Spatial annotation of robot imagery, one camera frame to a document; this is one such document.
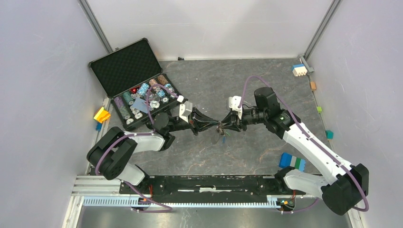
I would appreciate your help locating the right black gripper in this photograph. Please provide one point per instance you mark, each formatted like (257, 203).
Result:
(232, 117)

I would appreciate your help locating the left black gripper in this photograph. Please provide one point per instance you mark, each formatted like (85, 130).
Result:
(197, 120)

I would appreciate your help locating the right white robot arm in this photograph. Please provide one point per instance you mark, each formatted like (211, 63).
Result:
(340, 185)

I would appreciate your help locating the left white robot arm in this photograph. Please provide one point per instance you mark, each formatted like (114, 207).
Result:
(111, 154)

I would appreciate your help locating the blue green brick stack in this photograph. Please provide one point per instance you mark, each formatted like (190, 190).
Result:
(287, 159)

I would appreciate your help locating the blue white toy brick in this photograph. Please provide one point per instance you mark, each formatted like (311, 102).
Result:
(299, 70)

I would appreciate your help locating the black poker chip case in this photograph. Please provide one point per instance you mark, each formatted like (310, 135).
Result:
(133, 79)

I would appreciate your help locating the orange small block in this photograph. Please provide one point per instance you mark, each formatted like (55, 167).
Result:
(313, 86)

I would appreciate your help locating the teal small block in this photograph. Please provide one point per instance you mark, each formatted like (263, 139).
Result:
(329, 134)

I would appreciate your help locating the yellow orange toy block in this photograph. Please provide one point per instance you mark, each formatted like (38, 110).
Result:
(101, 115)

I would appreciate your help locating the small blue block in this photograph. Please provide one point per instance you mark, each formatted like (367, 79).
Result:
(99, 126)

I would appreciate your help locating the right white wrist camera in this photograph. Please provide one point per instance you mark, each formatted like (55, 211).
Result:
(235, 106)

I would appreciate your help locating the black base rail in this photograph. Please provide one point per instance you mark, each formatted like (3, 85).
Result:
(213, 188)

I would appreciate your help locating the grey slotted cable duct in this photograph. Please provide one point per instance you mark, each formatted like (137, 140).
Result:
(135, 202)

